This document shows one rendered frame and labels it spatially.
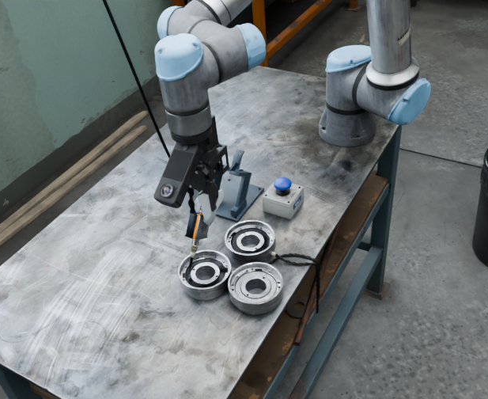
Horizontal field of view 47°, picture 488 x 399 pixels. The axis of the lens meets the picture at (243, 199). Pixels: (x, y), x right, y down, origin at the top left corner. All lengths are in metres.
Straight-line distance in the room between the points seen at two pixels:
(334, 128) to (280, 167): 0.18
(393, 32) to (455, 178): 1.59
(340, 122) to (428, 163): 1.40
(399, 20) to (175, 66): 0.52
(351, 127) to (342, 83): 0.12
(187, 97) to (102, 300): 0.47
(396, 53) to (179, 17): 0.48
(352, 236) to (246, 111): 0.47
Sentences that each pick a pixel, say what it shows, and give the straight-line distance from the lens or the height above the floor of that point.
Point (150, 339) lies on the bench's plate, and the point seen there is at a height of 0.80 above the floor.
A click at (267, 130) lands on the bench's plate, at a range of 1.55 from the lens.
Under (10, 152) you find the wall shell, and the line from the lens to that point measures 2.79.
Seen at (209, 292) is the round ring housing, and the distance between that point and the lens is 1.09.
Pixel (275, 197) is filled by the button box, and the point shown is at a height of 0.84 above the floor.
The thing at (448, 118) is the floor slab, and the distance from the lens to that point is 3.17.
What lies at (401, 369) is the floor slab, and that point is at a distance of 1.99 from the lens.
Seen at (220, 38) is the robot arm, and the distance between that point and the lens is 0.95.
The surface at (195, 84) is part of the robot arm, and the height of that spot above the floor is 1.23.
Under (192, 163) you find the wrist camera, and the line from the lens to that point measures 0.95.
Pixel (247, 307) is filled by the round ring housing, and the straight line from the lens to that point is 1.06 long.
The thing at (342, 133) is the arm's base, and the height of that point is 0.84.
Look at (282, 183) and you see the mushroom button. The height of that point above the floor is 0.87.
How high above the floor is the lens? 1.64
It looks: 40 degrees down
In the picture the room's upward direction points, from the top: 6 degrees counter-clockwise
